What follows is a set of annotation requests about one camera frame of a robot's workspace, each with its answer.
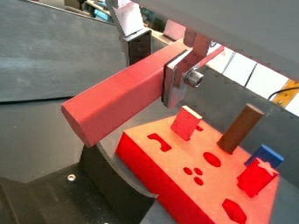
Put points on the red peg board base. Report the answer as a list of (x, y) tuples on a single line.
[(192, 175)]

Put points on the blue rounded peg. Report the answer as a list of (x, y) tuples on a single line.
[(266, 155)]

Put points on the black curved holder stand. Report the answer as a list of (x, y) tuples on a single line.
[(88, 193)]

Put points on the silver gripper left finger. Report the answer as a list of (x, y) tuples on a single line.
[(133, 35)]

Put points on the red rectangular peg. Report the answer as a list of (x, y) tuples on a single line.
[(185, 122)]

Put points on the brown cylinder peg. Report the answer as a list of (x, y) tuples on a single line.
[(237, 130)]

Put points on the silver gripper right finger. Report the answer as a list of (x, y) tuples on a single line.
[(180, 71)]

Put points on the red star peg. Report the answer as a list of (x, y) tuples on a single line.
[(254, 177)]

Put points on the red hexagon prism peg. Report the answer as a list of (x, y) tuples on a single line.
[(102, 107)]

